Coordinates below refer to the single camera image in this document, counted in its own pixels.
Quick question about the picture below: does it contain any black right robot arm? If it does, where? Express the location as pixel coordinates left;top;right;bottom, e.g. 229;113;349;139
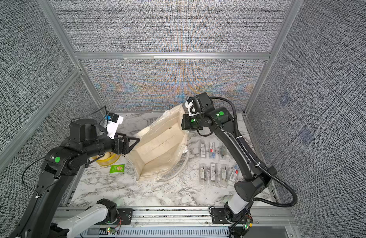
182;93;271;223

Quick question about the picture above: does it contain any green snack packet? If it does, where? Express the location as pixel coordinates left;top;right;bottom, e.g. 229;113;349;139
110;164;125;174

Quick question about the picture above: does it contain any yellow tape roll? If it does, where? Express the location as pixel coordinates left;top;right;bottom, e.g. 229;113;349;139
91;152;120;167

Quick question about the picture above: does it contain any aluminium front rail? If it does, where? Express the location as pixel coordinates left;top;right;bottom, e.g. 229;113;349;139
48;206;300;238

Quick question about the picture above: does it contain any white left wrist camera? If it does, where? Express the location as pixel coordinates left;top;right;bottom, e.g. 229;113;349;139
104;113;124;139

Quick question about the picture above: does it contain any black corrugated cable hose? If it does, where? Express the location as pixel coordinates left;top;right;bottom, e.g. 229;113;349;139
209;96;299;208

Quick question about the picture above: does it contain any clear compass set case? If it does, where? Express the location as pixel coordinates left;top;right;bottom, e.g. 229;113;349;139
200;142;206;158

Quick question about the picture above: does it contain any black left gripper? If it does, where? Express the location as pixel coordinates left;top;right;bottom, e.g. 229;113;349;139
84;130;140;159

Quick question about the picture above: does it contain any beige canvas tote bag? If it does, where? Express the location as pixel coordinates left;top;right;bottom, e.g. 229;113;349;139
125;104;188;181

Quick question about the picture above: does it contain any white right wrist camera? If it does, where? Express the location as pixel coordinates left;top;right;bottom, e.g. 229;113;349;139
184;97;198;117

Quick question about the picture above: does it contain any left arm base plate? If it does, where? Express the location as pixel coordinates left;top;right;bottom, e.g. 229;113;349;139
90;208;134;226

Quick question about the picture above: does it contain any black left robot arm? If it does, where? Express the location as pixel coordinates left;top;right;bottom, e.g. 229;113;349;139
10;119;140;238

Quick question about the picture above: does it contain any clear compass case green insert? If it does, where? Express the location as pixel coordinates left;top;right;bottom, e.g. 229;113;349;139
219;145;227;160

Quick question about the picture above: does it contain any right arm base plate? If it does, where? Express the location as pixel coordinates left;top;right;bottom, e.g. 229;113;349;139
208;206;253;225

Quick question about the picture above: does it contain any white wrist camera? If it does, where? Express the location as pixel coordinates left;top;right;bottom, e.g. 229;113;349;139
104;113;124;139
184;97;198;117

